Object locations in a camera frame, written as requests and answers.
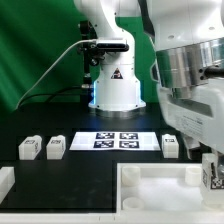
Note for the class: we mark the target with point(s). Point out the white sheet with tags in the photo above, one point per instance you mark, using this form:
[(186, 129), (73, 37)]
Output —
[(105, 140)]

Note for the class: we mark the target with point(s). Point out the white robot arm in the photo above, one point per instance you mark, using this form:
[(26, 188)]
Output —
[(188, 40)]

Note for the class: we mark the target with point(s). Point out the white front obstacle bar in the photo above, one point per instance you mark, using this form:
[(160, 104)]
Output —
[(81, 219)]

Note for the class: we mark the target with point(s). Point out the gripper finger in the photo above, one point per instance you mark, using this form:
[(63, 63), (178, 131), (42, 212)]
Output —
[(192, 147), (219, 163)]

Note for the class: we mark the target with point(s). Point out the white obstacle bar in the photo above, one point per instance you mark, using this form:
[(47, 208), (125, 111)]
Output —
[(81, 219), (7, 180)]

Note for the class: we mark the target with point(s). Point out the black camera on mount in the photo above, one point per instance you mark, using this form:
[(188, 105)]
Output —
[(94, 50)]

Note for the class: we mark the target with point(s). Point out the white obstacle bar left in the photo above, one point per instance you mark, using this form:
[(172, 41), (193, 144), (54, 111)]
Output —
[(7, 180)]

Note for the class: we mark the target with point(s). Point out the black camera stand pole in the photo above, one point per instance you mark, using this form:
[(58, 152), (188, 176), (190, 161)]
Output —
[(86, 32)]

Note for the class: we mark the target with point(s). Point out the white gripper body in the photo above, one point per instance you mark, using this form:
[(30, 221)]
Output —
[(201, 117)]

